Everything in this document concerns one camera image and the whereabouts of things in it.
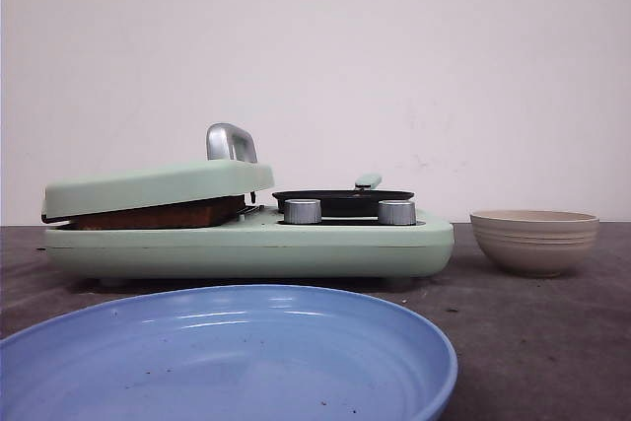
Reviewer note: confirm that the beige ribbed bowl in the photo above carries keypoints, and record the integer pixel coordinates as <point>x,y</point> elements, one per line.
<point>535,243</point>

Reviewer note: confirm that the left silver control knob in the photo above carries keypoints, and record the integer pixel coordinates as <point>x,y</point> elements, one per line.
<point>302,211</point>

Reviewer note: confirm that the mint green breakfast maker base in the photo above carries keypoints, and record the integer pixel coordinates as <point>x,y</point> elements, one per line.
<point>258,245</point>

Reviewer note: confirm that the breakfast maker hinged lid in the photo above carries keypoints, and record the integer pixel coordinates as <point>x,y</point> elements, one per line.
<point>230,169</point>

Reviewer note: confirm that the black frying pan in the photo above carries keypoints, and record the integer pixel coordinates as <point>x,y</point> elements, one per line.
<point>361,201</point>

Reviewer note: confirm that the silver control knob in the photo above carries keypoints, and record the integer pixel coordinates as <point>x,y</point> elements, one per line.
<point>397,213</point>
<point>302,211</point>

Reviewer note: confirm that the blue plate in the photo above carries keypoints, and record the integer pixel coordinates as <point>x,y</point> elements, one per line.
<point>251,352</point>

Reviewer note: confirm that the right silver control knob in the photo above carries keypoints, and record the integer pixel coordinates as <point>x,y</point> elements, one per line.
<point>397,213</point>

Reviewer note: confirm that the white bread slice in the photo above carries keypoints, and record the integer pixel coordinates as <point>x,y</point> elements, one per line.
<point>187,215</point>

